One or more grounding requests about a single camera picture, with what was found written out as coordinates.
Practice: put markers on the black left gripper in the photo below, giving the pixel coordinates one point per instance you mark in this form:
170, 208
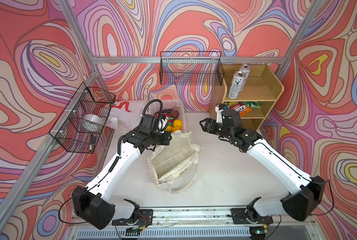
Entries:
166, 138

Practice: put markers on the silver tape roll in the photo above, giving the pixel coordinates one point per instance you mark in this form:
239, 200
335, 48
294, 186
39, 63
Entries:
94, 119

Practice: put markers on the white plastic grocery bag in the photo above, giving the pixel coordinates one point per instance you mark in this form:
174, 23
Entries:
125, 115

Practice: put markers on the silver drink can back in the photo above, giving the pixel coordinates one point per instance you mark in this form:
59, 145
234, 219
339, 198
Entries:
245, 69

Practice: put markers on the white plastic perforated basket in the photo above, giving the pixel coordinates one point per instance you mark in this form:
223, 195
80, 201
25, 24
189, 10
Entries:
172, 109

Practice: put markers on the black wire basket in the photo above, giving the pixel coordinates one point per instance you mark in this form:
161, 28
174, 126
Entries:
71, 131
191, 68

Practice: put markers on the silver drink can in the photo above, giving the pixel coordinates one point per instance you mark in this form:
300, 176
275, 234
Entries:
245, 69
236, 82

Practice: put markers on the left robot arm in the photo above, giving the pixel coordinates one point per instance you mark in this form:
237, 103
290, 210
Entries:
91, 203

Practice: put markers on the black wire basket back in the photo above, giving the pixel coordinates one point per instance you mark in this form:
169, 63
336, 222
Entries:
191, 68

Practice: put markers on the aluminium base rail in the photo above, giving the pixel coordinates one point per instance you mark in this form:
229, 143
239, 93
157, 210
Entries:
201, 223

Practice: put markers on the cream canvas tote bag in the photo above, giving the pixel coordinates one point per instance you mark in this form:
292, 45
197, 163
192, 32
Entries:
167, 163

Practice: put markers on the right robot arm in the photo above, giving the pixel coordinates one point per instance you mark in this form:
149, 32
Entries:
304, 192

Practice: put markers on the dark red toy fruit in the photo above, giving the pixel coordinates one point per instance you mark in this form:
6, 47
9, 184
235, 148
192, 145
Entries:
175, 114

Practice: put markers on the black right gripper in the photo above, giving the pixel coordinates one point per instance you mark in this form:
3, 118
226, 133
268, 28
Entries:
209, 124

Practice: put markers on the wooden shelf unit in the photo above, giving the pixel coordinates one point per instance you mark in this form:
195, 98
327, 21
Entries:
262, 87

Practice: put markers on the green snack bag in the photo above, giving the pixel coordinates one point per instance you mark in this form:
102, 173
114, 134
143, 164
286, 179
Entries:
251, 105

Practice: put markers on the silver drink can front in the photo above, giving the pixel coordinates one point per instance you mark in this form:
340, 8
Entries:
236, 82

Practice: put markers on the black wire basket left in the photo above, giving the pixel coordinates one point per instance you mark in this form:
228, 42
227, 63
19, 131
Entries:
71, 131

